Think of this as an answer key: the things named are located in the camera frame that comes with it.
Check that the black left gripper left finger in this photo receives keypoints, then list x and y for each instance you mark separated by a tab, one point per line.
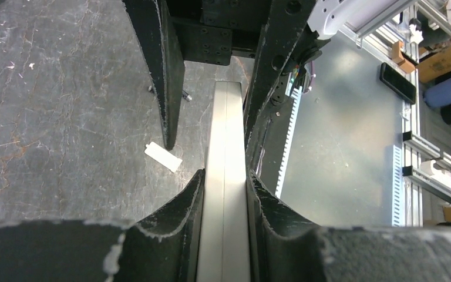
160	247

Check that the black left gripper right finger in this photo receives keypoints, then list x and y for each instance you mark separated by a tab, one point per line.
285	246

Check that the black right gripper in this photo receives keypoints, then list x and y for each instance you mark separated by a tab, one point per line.
171	32

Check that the white remote control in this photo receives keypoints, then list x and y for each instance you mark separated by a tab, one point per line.
224	252

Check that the black AAA battery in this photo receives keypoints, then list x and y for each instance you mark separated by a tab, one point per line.
186	96

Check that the white battery cover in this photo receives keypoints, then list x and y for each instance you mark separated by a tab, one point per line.
162	156

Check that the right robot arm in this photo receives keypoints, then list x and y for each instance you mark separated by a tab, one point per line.
326	19

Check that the cardboard box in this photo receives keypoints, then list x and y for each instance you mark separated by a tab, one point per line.
435	65

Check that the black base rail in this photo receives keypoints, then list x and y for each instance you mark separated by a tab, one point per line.
267	143

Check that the white slotted cable duct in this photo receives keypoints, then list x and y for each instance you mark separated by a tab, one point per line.
296	95

